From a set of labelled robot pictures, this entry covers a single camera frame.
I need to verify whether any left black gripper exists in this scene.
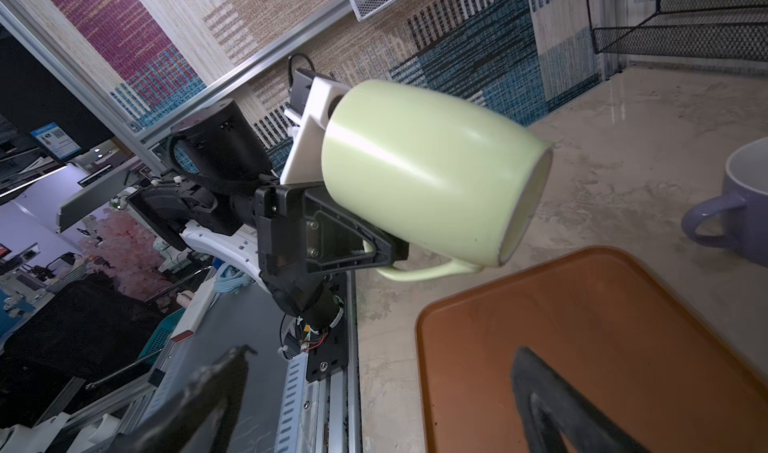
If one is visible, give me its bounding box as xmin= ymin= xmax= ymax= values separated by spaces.
xmin=253 ymin=183 xmax=409 ymax=281

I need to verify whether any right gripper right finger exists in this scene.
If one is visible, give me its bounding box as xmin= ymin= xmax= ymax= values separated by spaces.
xmin=511 ymin=347 xmax=647 ymax=452

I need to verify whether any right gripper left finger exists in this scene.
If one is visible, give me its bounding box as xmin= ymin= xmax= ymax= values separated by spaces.
xmin=109 ymin=345 xmax=257 ymax=452

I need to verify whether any light green mug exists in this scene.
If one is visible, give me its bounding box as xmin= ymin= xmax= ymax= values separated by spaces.
xmin=321 ymin=80 xmax=553 ymax=282

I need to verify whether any purple mug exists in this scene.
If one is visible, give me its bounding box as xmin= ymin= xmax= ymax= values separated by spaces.
xmin=681 ymin=138 xmax=767 ymax=267

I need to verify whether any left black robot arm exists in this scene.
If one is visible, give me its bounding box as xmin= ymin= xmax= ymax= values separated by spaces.
xmin=127 ymin=99 xmax=409 ymax=332

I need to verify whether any brown rectangular tray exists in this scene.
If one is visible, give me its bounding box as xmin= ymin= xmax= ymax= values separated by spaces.
xmin=415 ymin=247 xmax=767 ymax=452

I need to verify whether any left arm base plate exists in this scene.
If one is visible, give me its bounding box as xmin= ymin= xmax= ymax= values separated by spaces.
xmin=279 ymin=273 xmax=350 ymax=383

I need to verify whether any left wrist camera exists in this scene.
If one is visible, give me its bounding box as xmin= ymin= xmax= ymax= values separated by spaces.
xmin=280 ymin=53 xmax=350 ymax=185

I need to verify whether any black wire shelf rack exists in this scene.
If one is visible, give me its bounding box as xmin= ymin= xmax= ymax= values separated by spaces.
xmin=586 ymin=0 xmax=767 ymax=64

